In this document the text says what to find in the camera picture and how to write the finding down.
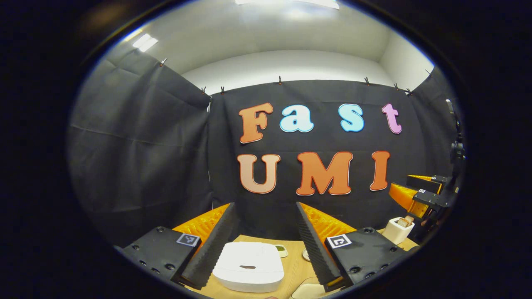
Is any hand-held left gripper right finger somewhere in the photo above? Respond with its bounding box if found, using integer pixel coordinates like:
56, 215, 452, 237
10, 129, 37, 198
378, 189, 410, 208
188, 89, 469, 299
295, 202, 418, 292

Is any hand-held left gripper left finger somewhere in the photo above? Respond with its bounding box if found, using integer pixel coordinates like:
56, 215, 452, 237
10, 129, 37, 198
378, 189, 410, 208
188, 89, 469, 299
114, 202, 237, 290

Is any white rice cooker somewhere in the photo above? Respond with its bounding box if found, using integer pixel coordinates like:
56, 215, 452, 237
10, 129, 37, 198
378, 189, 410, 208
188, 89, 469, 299
212, 242, 285, 293

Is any clear plastic rice container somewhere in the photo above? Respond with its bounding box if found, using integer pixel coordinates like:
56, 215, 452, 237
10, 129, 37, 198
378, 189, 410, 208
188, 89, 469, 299
291, 277, 329, 299

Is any white toaster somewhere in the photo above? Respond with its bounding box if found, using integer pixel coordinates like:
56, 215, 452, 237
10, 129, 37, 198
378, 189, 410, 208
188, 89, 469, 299
382, 216, 415, 245

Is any black backdrop cloth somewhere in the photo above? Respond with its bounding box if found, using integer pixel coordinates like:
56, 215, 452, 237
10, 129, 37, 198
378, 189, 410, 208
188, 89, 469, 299
66, 49, 465, 250

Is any row of black cloth clips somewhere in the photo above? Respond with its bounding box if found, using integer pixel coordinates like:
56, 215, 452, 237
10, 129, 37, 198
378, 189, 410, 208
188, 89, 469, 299
160, 58, 433, 96

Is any ceiling light panel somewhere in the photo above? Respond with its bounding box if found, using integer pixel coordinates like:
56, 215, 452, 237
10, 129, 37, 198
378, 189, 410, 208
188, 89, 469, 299
132, 33, 159, 52
235, 0, 340, 10

